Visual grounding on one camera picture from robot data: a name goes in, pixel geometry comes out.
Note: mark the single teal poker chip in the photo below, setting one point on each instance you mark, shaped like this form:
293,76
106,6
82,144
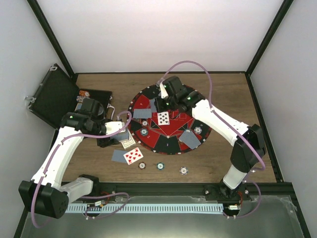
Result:
144,132

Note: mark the light blue slotted cable duct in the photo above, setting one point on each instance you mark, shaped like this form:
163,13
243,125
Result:
198,208

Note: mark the brown poker chip stack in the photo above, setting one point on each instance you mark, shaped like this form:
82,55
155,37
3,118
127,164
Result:
142,165

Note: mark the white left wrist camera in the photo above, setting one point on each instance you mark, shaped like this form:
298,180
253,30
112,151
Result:
113,126

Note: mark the single face-down blue card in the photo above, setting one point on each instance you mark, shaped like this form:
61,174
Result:
118,156

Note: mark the face-up spades playing card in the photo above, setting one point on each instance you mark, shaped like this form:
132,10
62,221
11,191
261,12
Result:
163,118

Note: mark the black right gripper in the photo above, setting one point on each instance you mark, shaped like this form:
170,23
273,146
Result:
160,108

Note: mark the black poker chip case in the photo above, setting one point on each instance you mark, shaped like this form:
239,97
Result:
56,96

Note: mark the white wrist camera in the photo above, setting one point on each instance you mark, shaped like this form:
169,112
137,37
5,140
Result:
163,91
113,126

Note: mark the black aluminium frame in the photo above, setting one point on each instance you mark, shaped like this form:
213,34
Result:
281,187

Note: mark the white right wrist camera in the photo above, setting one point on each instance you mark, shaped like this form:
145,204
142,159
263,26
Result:
163,91

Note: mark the blue white poker chip stack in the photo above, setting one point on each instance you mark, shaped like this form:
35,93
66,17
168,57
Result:
183,170

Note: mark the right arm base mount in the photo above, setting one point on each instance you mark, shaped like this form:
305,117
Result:
220,192

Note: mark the grey striped chips in case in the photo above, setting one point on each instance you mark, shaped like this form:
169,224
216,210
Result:
80,99

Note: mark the white playing card box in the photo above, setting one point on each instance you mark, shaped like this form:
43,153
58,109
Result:
128,143

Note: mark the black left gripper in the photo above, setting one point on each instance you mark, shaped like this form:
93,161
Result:
106,142

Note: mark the face-down cards seat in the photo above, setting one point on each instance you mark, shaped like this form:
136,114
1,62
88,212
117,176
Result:
142,113
189,139

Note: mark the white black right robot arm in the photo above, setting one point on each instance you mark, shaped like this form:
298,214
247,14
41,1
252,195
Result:
248,146

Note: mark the orange chip stack in case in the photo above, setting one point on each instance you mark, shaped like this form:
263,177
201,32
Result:
84,93

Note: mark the teal poker chip stack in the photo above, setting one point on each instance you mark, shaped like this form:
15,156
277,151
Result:
160,166

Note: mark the card deck in case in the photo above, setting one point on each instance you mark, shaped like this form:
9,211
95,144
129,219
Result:
78,106

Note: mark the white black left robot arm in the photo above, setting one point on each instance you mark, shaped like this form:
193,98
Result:
44,194

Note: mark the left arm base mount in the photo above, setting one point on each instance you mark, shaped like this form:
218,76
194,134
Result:
99,192

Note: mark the face-up hearts playing card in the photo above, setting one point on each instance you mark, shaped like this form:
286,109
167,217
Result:
133,156

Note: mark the blue patterned card deck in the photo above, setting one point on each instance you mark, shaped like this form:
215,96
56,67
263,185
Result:
123,136

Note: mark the round red black poker mat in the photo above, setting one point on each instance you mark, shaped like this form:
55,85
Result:
164,139

